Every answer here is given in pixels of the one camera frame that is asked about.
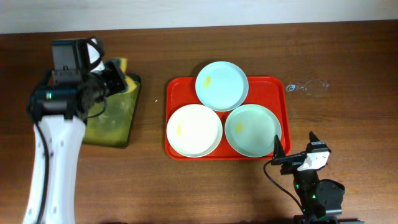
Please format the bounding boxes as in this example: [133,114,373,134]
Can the green and yellow sponge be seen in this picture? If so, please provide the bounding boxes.
[107,57,141,94]

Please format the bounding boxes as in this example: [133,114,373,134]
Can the cream white plate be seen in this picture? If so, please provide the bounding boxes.
[166,104,223,158]

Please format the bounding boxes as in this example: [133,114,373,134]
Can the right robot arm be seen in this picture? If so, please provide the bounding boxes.
[266,132,362,224]

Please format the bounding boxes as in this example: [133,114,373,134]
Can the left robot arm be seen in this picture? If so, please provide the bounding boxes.
[23,37,135,223]

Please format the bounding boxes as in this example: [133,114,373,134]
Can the black tray with green liquid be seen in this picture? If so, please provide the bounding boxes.
[83,73,141,148]

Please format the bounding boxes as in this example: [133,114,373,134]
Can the pale green plate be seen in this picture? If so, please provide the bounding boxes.
[224,104,282,158]

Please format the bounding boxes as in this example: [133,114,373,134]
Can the light blue top plate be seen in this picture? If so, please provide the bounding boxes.
[195,61,249,111]

